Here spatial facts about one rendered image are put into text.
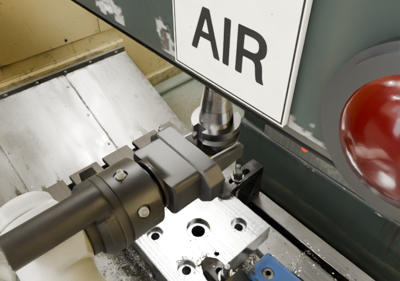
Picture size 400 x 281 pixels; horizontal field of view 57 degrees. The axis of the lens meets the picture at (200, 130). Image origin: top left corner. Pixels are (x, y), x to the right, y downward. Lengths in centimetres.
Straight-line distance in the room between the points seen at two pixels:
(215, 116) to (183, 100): 132
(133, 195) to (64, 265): 9
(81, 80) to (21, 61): 22
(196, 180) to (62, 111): 106
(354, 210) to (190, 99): 97
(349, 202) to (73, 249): 82
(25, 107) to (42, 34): 27
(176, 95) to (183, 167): 137
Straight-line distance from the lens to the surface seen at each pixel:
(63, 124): 141
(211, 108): 44
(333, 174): 103
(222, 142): 46
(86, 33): 152
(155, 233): 80
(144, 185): 40
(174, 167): 44
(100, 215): 38
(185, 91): 181
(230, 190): 82
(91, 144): 137
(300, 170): 112
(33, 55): 147
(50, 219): 36
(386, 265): 116
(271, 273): 47
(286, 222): 92
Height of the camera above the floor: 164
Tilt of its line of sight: 42 degrees down
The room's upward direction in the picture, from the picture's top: straight up
